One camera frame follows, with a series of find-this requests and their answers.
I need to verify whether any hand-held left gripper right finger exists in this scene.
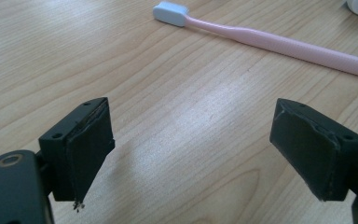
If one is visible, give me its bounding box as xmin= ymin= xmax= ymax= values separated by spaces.
xmin=268 ymin=98 xmax=358 ymax=203

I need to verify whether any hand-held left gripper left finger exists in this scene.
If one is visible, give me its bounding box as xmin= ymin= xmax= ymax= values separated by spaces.
xmin=38 ymin=96 xmax=116 ymax=213

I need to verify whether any pink toothbrush with white cap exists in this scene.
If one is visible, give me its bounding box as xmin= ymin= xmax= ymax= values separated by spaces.
xmin=152 ymin=1 xmax=358 ymax=81

